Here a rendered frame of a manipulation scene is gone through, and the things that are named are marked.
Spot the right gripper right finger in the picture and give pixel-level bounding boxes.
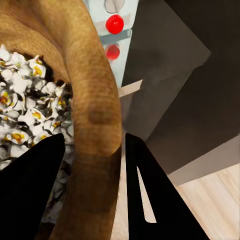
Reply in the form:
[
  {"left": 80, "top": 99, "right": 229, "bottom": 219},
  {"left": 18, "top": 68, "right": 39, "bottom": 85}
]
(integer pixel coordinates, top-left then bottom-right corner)
[{"left": 125, "top": 133, "right": 210, "bottom": 240}]

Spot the popcorn bag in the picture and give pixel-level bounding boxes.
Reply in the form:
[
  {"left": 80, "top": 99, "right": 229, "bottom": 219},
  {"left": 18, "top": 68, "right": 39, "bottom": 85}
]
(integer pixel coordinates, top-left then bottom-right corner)
[{"left": 0, "top": 0, "right": 122, "bottom": 240}]

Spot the microwave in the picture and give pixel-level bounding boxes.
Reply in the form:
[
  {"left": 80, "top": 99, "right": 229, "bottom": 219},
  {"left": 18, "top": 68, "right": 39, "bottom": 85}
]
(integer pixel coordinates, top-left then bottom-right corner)
[{"left": 83, "top": 0, "right": 139, "bottom": 37}]

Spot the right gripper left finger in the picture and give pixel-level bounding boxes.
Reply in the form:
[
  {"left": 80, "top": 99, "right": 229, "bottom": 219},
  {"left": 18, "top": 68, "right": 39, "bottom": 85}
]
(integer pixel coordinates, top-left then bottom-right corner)
[{"left": 0, "top": 133, "right": 66, "bottom": 240}]

